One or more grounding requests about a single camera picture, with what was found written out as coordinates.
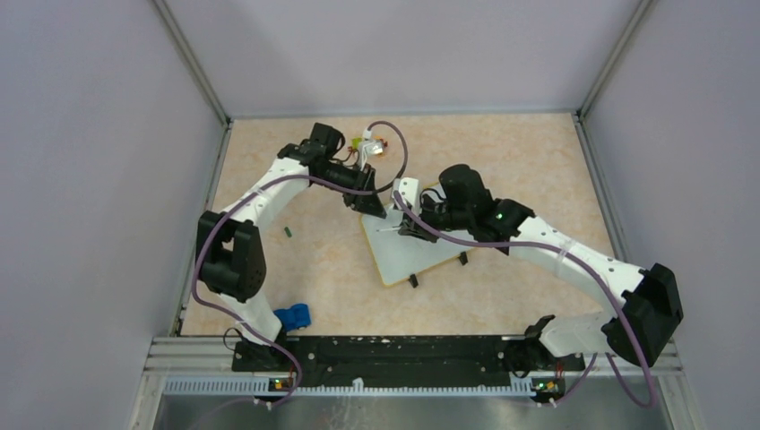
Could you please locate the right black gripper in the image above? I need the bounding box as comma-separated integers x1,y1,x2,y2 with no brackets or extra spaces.
399,194,472,244

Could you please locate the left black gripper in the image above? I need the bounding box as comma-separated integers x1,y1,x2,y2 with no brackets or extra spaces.
314,160,385,218

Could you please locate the yellow framed whiteboard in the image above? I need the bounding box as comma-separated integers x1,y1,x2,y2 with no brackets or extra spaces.
359,204,473,287

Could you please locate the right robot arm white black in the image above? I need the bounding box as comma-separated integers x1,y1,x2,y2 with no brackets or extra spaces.
392,164,684,369

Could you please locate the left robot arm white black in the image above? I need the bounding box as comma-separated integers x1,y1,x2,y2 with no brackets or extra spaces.
194,123,386,370

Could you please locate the blue toy car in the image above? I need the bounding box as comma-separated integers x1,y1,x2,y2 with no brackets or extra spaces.
273,303,312,332

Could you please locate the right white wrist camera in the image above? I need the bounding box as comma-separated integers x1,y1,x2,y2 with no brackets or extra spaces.
392,177,422,215

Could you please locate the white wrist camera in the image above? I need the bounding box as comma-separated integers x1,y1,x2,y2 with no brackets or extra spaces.
355,129,385,168
392,177,422,215

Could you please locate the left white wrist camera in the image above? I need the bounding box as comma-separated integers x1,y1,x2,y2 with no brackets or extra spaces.
355,129,385,168

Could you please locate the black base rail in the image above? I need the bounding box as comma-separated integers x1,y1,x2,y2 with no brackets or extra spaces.
231,335,585,388

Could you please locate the white slotted cable duct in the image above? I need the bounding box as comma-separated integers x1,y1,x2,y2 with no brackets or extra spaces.
163,376,535,397

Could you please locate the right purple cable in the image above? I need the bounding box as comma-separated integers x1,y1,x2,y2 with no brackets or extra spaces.
392,189,659,410

